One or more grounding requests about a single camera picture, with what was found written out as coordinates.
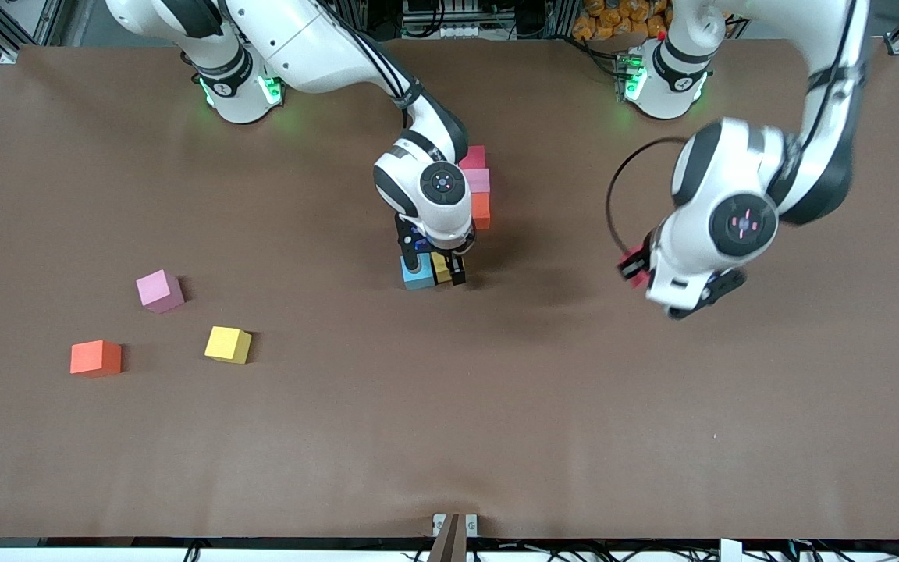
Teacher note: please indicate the yellow foam block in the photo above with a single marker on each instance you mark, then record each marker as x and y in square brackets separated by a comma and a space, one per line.
[225, 343]
[440, 267]

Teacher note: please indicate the cyan foam block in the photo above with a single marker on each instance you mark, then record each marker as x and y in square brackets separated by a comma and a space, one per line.
[417, 279]

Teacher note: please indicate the orange foam block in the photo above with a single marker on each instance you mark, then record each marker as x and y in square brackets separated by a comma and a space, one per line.
[482, 211]
[94, 357]

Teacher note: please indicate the red foam block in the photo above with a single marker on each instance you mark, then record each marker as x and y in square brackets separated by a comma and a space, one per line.
[638, 251]
[474, 154]

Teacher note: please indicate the pink foam block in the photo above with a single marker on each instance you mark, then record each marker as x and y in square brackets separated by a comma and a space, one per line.
[158, 289]
[481, 181]

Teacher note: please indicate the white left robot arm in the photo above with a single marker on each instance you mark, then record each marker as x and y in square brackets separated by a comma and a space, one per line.
[832, 31]

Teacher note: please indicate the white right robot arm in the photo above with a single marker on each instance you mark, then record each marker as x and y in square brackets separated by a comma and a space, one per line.
[301, 39]

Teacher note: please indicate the small white power strip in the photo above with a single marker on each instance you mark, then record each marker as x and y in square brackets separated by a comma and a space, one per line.
[459, 31]

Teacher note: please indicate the black equipment rack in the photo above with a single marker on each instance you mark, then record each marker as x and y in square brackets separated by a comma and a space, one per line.
[449, 9]

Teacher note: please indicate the bag of orange fruit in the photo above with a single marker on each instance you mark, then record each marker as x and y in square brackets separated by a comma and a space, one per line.
[613, 19]

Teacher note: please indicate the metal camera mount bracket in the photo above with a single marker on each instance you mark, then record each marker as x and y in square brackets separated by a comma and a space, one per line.
[455, 538]

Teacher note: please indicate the white table edge rail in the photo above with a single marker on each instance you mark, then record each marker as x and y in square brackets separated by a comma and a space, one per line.
[106, 556]

